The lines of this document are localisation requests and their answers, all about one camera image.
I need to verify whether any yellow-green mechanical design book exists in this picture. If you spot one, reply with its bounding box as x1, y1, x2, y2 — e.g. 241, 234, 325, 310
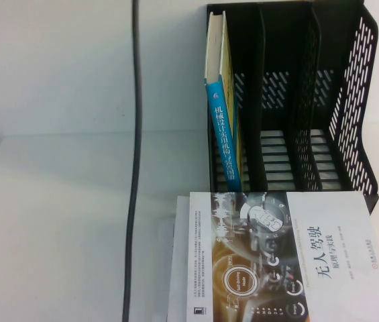
204, 10, 252, 193

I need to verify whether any white orange navy book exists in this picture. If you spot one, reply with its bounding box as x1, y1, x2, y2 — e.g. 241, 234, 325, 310
157, 195, 192, 322

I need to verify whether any black plastic book stand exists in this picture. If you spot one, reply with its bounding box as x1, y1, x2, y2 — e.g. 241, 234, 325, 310
206, 2, 379, 199

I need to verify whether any white self-driving book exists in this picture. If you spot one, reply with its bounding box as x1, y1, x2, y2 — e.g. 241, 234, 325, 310
167, 191, 379, 322

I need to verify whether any black camera cable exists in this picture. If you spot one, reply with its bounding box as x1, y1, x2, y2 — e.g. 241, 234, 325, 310
121, 0, 144, 322

